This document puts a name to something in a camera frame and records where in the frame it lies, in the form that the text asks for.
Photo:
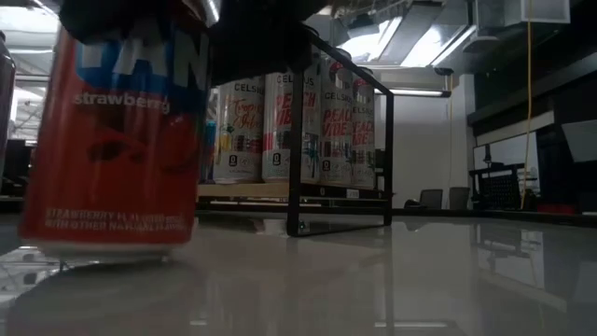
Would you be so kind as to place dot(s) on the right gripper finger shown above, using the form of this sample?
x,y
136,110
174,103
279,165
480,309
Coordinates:
x,y
116,14

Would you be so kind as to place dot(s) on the white Celsius can black top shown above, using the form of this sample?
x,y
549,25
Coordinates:
x,y
280,140
363,135
336,130

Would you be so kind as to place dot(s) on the black-topped beverage can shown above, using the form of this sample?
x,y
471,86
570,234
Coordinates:
x,y
238,140

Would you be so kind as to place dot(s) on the light blue silver energy can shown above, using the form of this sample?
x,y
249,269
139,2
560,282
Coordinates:
x,y
209,149

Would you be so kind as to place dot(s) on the red Fanta strawberry can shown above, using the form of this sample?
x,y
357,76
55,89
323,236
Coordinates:
x,y
116,163

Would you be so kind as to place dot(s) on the silver-topped beverage can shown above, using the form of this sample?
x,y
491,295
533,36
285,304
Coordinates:
x,y
4,116

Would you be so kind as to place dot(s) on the ceiling tube light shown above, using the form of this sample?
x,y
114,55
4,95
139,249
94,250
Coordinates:
x,y
415,92

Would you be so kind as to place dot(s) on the gray office chair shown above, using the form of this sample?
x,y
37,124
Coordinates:
x,y
431,200
460,198

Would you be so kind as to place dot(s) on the black rack desk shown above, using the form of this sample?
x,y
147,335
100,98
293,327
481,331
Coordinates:
x,y
501,191

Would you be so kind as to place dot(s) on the light gray tilted panel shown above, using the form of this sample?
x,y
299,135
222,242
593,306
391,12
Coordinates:
x,y
580,140

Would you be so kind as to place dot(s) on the red box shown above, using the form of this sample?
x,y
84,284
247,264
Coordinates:
x,y
555,208

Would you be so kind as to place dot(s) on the wooden shelf black metal frame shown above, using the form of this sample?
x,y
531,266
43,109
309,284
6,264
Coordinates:
x,y
242,189

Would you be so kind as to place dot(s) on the white wall board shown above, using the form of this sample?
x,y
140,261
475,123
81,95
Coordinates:
x,y
508,151

